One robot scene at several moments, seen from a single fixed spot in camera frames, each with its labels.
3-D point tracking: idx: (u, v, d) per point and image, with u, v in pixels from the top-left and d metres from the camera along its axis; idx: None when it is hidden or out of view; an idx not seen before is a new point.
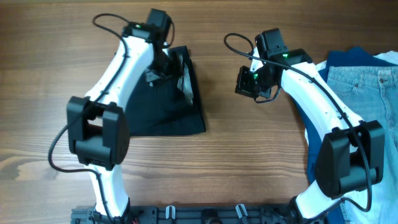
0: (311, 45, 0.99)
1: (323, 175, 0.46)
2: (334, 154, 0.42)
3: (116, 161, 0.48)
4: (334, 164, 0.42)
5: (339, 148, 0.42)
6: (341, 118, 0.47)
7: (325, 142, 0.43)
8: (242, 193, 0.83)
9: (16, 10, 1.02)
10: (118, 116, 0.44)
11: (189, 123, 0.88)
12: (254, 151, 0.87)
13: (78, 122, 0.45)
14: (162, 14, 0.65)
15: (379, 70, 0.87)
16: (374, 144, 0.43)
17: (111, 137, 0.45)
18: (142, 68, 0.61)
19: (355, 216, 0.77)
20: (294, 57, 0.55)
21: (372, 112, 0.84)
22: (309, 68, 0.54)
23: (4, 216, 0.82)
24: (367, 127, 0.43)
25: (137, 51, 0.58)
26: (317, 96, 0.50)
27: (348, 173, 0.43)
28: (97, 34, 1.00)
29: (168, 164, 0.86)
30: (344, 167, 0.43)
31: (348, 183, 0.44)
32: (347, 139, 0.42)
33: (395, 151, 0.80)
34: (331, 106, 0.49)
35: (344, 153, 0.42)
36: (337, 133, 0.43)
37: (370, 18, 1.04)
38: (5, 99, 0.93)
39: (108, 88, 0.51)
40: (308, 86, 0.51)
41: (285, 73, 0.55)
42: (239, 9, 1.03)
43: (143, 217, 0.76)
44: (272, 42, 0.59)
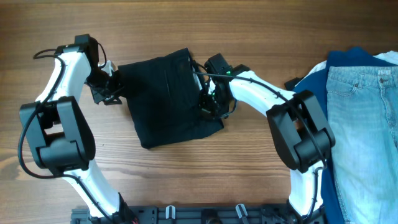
0: (310, 45, 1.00)
1: (283, 152, 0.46)
2: (277, 124, 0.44)
3: (86, 155, 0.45)
4: (282, 134, 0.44)
5: (282, 119, 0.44)
6: (277, 97, 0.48)
7: (268, 119, 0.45)
8: (242, 193, 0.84)
9: (16, 10, 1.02)
10: (72, 102, 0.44)
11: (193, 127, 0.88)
12: (254, 151, 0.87)
13: (36, 124, 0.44)
14: (88, 36, 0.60)
15: (379, 70, 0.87)
16: (312, 109, 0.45)
17: (73, 128, 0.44)
18: (83, 74, 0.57)
19: (355, 216, 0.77)
20: (235, 72, 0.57)
21: (372, 112, 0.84)
22: (247, 73, 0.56)
23: (5, 215, 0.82)
24: (301, 98, 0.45)
25: (72, 59, 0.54)
26: (254, 89, 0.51)
27: (301, 141, 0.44)
28: (97, 34, 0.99)
29: (169, 164, 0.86)
30: (293, 134, 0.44)
31: (306, 152, 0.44)
32: (284, 111, 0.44)
33: (395, 151, 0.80)
34: (267, 92, 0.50)
35: (288, 122, 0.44)
36: (276, 107, 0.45)
37: (370, 18, 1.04)
38: (6, 99, 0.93)
39: (56, 86, 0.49)
40: (248, 86, 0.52)
41: (231, 84, 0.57)
42: (239, 9, 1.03)
43: (143, 217, 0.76)
44: (218, 65, 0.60)
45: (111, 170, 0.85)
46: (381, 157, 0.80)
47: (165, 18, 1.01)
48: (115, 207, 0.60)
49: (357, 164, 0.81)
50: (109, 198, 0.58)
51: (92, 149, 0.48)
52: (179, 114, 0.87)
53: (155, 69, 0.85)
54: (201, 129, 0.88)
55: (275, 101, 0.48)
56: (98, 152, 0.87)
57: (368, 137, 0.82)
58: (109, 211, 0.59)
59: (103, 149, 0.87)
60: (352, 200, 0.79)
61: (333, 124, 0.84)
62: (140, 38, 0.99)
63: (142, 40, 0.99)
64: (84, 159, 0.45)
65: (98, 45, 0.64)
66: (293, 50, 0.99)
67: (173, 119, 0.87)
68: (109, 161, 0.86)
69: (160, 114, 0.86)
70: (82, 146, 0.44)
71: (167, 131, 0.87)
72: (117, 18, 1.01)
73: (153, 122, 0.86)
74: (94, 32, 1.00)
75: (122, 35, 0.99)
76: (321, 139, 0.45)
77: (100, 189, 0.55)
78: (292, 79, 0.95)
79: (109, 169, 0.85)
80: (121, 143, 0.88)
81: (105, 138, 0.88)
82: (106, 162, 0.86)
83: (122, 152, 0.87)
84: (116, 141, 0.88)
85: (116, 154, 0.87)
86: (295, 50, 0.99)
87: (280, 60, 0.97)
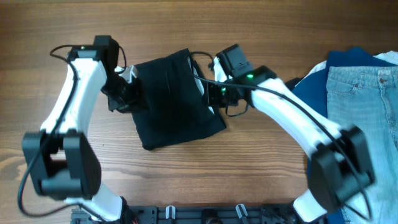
0: (311, 45, 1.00)
1: (319, 191, 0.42)
2: (323, 170, 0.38)
3: (91, 191, 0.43)
4: (328, 180, 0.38)
5: (330, 164, 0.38)
6: (321, 131, 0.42)
7: (313, 161, 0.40)
8: (242, 193, 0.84)
9: (15, 10, 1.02)
10: (80, 140, 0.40)
11: (198, 126, 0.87)
12: (254, 151, 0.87)
13: (39, 158, 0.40)
14: (109, 37, 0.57)
15: (379, 70, 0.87)
16: (361, 150, 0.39)
17: (80, 169, 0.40)
18: (97, 85, 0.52)
19: (355, 217, 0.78)
20: (259, 76, 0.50)
21: (372, 112, 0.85)
22: (276, 83, 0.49)
23: (5, 215, 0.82)
24: (350, 135, 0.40)
25: (86, 71, 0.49)
26: (290, 113, 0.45)
27: (345, 184, 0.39)
28: (97, 34, 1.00)
29: (169, 165, 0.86)
30: (340, 180, 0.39)
31: (346, 195, 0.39)
32: (333, 154, 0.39)
33: (395, 151, 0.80)
34: (306, 120, 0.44)
35: (337, 167, 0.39)
36: (322, 149, 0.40)
37: (370, 18, 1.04)
38: (6, 99, 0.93)
39: (64, 113, 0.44)
40: (278, 103, 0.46)
41: (255, 94, 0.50)
42: (239, 9, 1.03)
43: (143, 217, 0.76)
44: (234, 60, 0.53)
45: (111, 170, 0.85)
46: (381, 157, 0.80)
47: (165, 18, 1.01)
48: (116, 215, 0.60)
49: None
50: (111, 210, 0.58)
51: (96, 183, 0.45)
52: (181, 114, 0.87)
53: (158, 70, 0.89)
54: (204, 129, 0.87)
55: (316, 133, 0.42)
56: (98, 152, 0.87)
57: (368, 137, 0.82)
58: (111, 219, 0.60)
59: (103, 149, 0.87)
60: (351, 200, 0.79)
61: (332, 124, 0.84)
62: (140, 38, 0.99)
63: (142, 40, 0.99)
64: (88, 195, 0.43)
65: (119, 50, 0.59)
66: (293, 51, 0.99)
67: (178, 119, 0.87)
68: (109, 162, 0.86)
69: (166, 114, 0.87)
70: (87, 185, 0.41)
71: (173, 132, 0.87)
72: (117, 18, 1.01)
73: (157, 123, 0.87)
74: (94, 32, 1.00)
75: (122, 35, 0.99)
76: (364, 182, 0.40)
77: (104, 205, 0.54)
78: (291, 79, 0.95)
79: (109, 169, 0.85)
80: (121, 143, 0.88)
81: (105, 138, 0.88)
82: (106, 162, 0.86)
83: (122, 152, 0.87)
84: (116, 142, 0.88)
85: (116, 154, 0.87)
86: (295, 50, 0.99)
87: (280, 60, 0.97)
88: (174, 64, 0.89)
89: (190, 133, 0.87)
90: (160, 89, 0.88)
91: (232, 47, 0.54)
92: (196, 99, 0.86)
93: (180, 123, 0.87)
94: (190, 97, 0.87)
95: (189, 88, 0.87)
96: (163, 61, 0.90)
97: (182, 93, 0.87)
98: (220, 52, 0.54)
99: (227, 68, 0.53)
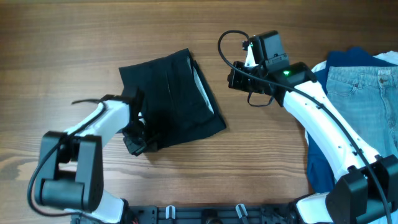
0: (311, 45, 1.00)
1: (337, 208, 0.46)
2: (352, 198, 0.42)
3: (89, 206, 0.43)
4: (355, 206, 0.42)
5: (359, 189, 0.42)
6: (356, 154, 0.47)
7: (342, 183, 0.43)
8: (242, 193, 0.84)
9: (15, 10, 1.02)
10: (96, 145, 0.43)
11: (199, 124, 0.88)
12: (254, 151, 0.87)
13: (53, 156, 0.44)
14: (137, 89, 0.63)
15: (379, 70, 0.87)
16: (393, 182, 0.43)
17: (88, 172, 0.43)
18: (119, 124, 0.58)
19: None
20: (296, 75, 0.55)
21: (372, 112, 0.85)
22: (315, 90, 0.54)
23: (5, 215, 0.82)
24: (384, 165, 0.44)
25: (117, 107, 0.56)
26: (327, 126, 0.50)
27: (365, 210, 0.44)
28: (97, 34, 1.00)
29: (169, 164, 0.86)
30: (364, 205, 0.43)
31: (363, 218, 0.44)
32: (365, 183, 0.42)
33: (395, 150, 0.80)
34: (344, 138, 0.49)
35: (364, 195, 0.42)
36: (355, 174, 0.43)
37: (370, 18, 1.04)
38: (6, 99, 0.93)
39: (89, 124, 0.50)
40: (317, 112, 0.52)
41: (287, 94, 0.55)
42: (239, 9, 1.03)
43: (143, 217, 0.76)
44: (270, 49, 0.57)
45: (111, 170, 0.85)
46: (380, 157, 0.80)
47: (165, 18, 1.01)
48: (117, 218, 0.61)
49: None
50: (112, 214, 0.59)
51: (97, 200, 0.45)
52: (179, 114, 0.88)
53: (157, 69, 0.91)
54: (203, 129, 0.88)
55: (354, 158, 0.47)
56: None
57: (368, 137, 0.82)
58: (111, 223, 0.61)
59: (104, 150, 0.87)
60: None
61: None
62: (140, 38, 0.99)
63: (142, 40, 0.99)
64: (85, 208, 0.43)
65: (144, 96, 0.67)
66: (293, 51, 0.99)
67: (178, 116, 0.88)
68: (109, 162, 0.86)
69: (166, 111, 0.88)
70: (87, 195, 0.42)
71: (171, 129, 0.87)
72: (117, 18, 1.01)
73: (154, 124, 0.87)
74: (93, 32, 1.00)
75: (122, 35, 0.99)
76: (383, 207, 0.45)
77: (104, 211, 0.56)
78: None
79: (109, 169, 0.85)
80: (121, 143, 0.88)
81: None
82: (106, 162, 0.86)
83: (122, 152, 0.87)
84: (116, 142, 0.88)
85: (115, 154, 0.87)
86: (295, 50, 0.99)
87: None
88: (173, 63, 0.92)
89: (191, 130, 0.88)
90: (159, 86, 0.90)
91: (271, 36, 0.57)
92: (196, 99, 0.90)
93: (180, 120, 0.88)
94: (190, 96, 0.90)
95: (190, 89, 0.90)
96: (161, 60, 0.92)
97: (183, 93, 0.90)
98: (256, 37, 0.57)
99: (262, 55, 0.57)
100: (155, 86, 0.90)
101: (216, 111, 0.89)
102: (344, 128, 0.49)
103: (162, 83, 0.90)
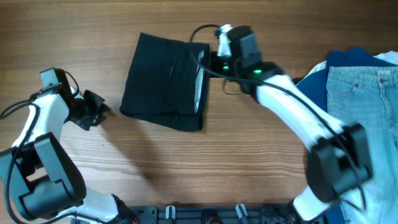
0: (310, 45, 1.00)
1: (318, 183, 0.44)
2: (323, 163, 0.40)
3: (77, 193, 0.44)
4: (327, 174, 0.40)
5: (328, 155, 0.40)
6: (322, 125, 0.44)
7: (313, 154, 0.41)
8: (242, 193, 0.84)
9: (16, 10, 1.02)
10: (50, 138, 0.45)
11: (185, 116, 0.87)
12: (254, 151, 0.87)
13: (15, 170, 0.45)
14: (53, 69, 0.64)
15: (379, 70, 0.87)
16: (361, 147, 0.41)
17: (56, 165, 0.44)
18: (60, 114, 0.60)
19: (355, 216, 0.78)
20: (266, 71, 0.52)
21: (372, 112, 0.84)
22: (283, 79, 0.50)
23: (5, 215, 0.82)
24: (350, 131, 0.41)
25: (48, 101, 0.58)
26: (292, 107, 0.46)
27: (342, 177, 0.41)
28: (97, 34, 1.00)
29: (168, 165, 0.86)
30: (335, 168, 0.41)
31: (342, 187, 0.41)
32: (331, 147, 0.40)
33: (395, 151, 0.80)
34: (309, 114, 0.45)
35: (334, 158, 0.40)
36: (323, 141, 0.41)
37: (370, 18, 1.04)
38: (5, 99, 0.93)
39: (33, 127, 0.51)
40: (284, 99, 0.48)
41: (260, 89, 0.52)
42: (239, 9, 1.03)
43: (143, 216, 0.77)
44: (247, 50, 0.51)
45: (111, 170, 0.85)
46: (381, 157, 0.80)
47: (165, 18, 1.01)
48: (114, 213, 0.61)
49: None
50: (109, 210, 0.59)
51: (83, 188, 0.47)
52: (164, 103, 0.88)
53: (160, 52, 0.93)
54: (179, 121, 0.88)
55: (318, 128, 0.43)
56: (98, 152, 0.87)
57: (368, 137, 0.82)
58: (110, 219, 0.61)
59: (103, 149, 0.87)
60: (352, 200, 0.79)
61: None
62: None
63: None
64: (75, 198, 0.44)
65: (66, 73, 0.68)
66: (293, 50, 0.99)
67: (170, 100, 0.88)
68: (108, 161, 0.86)
69: (160, 93, 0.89)
70: (69, 184, 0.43)
71: (162, 114, 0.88)
72: (117, 18, 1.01)
73: (142, 107, 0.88)
74: (94, 32, 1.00)
75: (122, 35, 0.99)
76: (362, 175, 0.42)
77: (99, 208, 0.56)
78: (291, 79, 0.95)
79: (108, 169, 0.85)
80: (121, 143, 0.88)
81: (105, 138, 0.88)
82: (105, 162, 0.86)
83: (122, 151, 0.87)
84: (115, 142, 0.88)
85: (115, 153, 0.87)
86: (294, 50, 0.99)
87: (280, 60, 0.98)
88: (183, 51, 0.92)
89: (180, 117, 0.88)
90: (160, 70, 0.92)
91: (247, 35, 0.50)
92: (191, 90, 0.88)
93: (170, 106, 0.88)
94: (188, 84, 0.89)
95: (185, 79, 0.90)
96: (171, 45, 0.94)
97: (174, 82, 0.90)
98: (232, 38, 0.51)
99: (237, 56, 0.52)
100: (155, 70, 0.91)
101: (201, 108, 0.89)
102: (310, 108, 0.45)
103: (163, 67, 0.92)
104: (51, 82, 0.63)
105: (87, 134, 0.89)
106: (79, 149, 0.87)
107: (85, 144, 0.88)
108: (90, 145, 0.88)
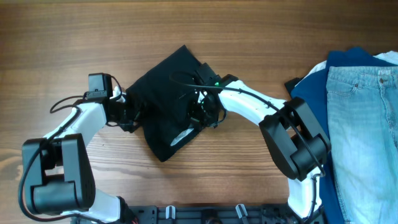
0: (311, 45, 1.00)
1: (280, 162, 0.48)
2: (271, 135, 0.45)
3: (84, 202, 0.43)
4: (280, 145, 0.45)
5: (274, 128, 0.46)
6: (268, 107, 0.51)
7: (262, 130, 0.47)
8: (242, 193, 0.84)
9: (15, 10, 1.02)
10: (78, 140, 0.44)
11: (165, 141, 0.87)
12: (254, 151, 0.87)
13: (37, 161, 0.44)
14: (102, 74, 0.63)
15: (379, 70, 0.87)
16: (303, 116, 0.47)
17: (74, 168, 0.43)
18: (96, 122, 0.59)
19: (356, 216, 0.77)
20: (224, 83, 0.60)
21: (372, 112, 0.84)
22: (237, 84, 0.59)
23: (5, 215, 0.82)
24: (292, 106, 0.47)
25: (90, 107, 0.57)
26: (244, 100, 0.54)
27: (296, 149, 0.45)
28: (97, 34, 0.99)
29: (168, 164, 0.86)
30: (286, 140, 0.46)
31: (300, 159, 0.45)
32: (277, 121, 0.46)
33: (395, 150, 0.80)
34: (259, 102, 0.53)
35: (282, 130, 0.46)
36: (267, 118, 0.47)
37: (370, 18, 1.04)
38: (5, 99, 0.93)
39: (67, 125, 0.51)
40: (238, 96, 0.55)
41: (221, 96, 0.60)
42: (239, 9, 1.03)
43: (143, 217, 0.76)
44: (207, 74, 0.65)
45: (111, 170, 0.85)
46: (380, 157, 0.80)
47: (165, 18, 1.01)
48: (116, 216, 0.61)
49: (357, 163, 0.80)
50: (111, 212, 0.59)
51: (91, 196, 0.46)
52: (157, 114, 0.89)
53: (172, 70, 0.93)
54: (157, 142, 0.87)
55: (265, 110, 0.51)
56: (98, 152, 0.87)
57: (368, 137, 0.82)
58: (111, 221, 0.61)
59: (103, 149, 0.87)
60: (352, 200, 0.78)
61: (333, 124, 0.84)
62: (140, 38, 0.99)
63: (142, 40, 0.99)
64: (81, 206, 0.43)
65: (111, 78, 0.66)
66: (293, 50, 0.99)
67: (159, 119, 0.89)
68: (109, 162, 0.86)
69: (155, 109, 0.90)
70: (79, 191, 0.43)
71: (151, 131, 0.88)
72: (117, 18, 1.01)
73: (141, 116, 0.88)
74: (93, 32, 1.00)
75: (122, 35, 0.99)
76: (316, 145, 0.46)
77: (102, 210, 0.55)
78: (291, 79, 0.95)
79: (108, 169, 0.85)
80: (121, 143, 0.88)
81: (105, 138, 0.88)
82: (106, 162, 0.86)
83: (122, 152, 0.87)
84: (115, 142, 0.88)
85: (115, 154, 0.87)
86: (295, 50, 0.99)
87: (280, 60, 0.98)
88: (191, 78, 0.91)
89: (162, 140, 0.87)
90: (164, 86, 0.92)
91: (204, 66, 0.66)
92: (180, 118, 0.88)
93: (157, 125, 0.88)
94: (181, 111, 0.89)
95: (183, 109, 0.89)
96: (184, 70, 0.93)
97: (171, 104, 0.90)
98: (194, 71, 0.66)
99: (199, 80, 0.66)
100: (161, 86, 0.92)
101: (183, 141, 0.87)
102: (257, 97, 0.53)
103: (167, 85, 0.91)
104: (97, 88, 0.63)
105: None
106: None
107: None
108: (91, 145, 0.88)
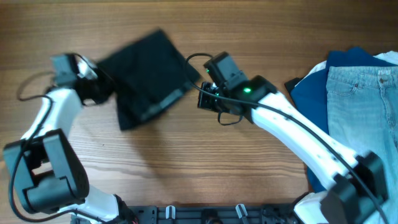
0: (310, 45, 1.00)
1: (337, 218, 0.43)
2: (346, 205, 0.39)
3: (79, 192, 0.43)
4: (352, 213, 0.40)
5: (349, 198, 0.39)
6: (336, 158, 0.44)
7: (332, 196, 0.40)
8: (242, 193, 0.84)
9: (16, 10, 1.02)
10: (59, 135, 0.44)
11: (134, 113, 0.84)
12: (254, 151, 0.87)
13: (22, 163, 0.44)
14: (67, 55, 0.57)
15: (379, 70, 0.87)
16: (377, 177, 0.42)
17: (63, 162, 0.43)
18: (73, 109, 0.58)
19: None
20: (257, 91, 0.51)
21: (372, 112, 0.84)
22: (278, 101, 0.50)
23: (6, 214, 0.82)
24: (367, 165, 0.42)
25: (62, 96, 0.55)
26: (297, 135, 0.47)
27: (362, 210, 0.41)
28: (97, 34, 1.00)
29: (168, 164, 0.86)
30: (357, 205, 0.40)
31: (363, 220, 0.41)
32: (351, 187, 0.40)
33: (395, 151, 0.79)
34: (321, 148, 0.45)
35: (355, 197, 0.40)
36: (342, 183, 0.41)
37: (370, 17, 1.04)
38: (5, 99, 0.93)
39: (44, 121, 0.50)
40: (286, 125, 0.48)
41: (255, 112, 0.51)
42: (239, 9, 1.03)
43: (143, 217, 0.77)
44: (226, 71, 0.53)
45: (111, 170, 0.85)
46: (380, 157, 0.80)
47: (165, 18, 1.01)
48: (115, 213, 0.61)
49: None
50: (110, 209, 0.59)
51: (86, 185, 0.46)
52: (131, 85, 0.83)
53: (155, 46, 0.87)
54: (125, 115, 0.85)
55: (334, 163, 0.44)
56: (98, 152, 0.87)
57: (368, 137, 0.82)
58: (111, 218, 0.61)
59: (104, 149, 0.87)
60: None
61: (332, 124, 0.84)
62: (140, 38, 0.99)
63: None
64: (78, 196, 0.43)
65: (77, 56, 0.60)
66: (293, 50, 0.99)
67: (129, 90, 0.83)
68: (109, 162, 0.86)
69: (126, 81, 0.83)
70: (73, 183, 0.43)
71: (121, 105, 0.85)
72: (117, 18, 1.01)
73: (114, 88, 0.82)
74: (94, 32, 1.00)
75: (122, 35, 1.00)
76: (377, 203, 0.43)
77: (99, 206, 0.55)
78: (291, 79, 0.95)
79: (109, 169, 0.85)
80: (122, 143, 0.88)
81: (105, 138, 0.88)
82: (106, 162, 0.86)
83: (122, 152, 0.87)
84: (115, 142, 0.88)
85: (115, 153, 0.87)
86: (295, 50, 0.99)
87: (280, 60, 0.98)
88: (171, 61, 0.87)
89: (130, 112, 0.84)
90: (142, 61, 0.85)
91: (222, 58, 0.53)
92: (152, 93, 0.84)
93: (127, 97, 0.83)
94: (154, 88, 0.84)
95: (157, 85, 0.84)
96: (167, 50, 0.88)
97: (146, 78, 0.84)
98: (209, 62, 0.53)
99: (220, 79, 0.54)
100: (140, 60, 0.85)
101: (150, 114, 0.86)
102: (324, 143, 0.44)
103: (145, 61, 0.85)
104: (64, 70, 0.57)
105: (87, 134, 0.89)
106: (79, 149, 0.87)
107: (86, 144, 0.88)
108: (91, 145, 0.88)
